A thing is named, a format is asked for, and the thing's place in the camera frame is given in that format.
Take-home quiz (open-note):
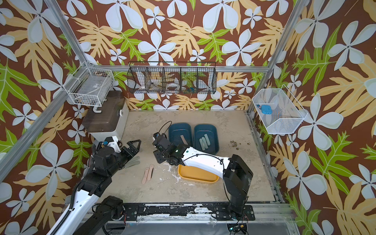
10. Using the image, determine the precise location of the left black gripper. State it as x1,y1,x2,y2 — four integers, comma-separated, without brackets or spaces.
108,138,141,177

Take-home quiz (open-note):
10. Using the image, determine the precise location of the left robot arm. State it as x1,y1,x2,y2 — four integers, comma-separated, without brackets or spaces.
48,137,142,235

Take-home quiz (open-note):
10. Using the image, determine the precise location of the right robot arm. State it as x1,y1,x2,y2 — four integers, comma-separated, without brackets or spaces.
153,132,253,219

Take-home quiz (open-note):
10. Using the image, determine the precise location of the left teal storage box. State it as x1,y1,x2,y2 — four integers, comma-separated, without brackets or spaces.
168,123,193,146

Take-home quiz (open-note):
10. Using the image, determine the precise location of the teal storage box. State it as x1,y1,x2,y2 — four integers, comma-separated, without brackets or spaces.
168,123,193,146
193,124,219,155

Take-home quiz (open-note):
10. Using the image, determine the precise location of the yellow storage box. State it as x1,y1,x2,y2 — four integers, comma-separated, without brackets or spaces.
178,165,219,184

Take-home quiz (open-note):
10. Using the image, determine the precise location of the right teal storage box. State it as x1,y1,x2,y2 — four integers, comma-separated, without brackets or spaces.
193,124,219,155

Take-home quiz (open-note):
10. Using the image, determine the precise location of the brown lidded white container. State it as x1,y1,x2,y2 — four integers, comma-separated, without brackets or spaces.
82,91,129,142

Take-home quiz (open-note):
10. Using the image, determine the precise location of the small electronics board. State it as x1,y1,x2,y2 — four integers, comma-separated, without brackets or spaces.
227,223,248,235

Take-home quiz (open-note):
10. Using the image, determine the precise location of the blue object in basket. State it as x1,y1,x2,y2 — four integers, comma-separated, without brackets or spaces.
261,105,273,115

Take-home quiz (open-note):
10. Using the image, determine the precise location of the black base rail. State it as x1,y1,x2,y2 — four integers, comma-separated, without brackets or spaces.
123,202,256,221

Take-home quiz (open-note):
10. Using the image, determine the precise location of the white wire basket left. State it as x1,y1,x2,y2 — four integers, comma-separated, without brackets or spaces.
64,62,115,107

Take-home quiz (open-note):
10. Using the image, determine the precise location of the white wire basket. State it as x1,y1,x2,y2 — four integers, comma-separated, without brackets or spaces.
252,85,308,135
64,62,115,107

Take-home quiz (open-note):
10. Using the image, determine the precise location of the black wire basket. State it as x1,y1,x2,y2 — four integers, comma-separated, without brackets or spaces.
126,61,217,94

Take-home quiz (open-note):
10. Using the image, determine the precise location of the white wire basket right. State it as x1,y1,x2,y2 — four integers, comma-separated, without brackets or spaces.
252,85,308,135

